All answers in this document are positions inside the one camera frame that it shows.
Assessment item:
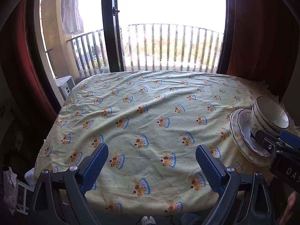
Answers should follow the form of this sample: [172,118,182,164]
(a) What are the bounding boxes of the red curtain left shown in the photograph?
[1,0,57,124]

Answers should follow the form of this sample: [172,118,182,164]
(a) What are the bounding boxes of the red trimmed white plate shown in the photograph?
[237,109,271,158]

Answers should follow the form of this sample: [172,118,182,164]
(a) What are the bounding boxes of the balcony metal railing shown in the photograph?
[45,23,223,74]

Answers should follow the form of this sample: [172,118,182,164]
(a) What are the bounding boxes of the yellow flower white plate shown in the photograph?
[230,110,271,167]

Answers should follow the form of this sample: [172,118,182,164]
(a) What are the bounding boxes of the white outdoor unit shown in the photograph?
[55,76,75,100]

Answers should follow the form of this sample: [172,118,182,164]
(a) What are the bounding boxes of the red curtain right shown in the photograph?
[227,0,299,99]

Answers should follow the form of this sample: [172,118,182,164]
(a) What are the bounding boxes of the black window frame post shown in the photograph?
[101,0,124,72]

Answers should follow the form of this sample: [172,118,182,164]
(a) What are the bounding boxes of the crumpled white paper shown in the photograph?
[3,167,17,215]

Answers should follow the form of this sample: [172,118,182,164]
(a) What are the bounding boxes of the operator hand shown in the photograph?
[279,191,299,225]

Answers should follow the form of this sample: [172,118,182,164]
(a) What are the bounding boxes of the leaf pattern bowl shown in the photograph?
[250,112,267,137]
[252,105,279,137]

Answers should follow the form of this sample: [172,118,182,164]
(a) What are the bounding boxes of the white wire rack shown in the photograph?
[15,180,34,215]

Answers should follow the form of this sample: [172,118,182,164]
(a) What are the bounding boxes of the yellow crown print tablecloth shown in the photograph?
[34,71,274,215]

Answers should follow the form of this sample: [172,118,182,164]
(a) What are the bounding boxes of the red curtain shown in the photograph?
[1,0,57,124]
[227,0,299,99]

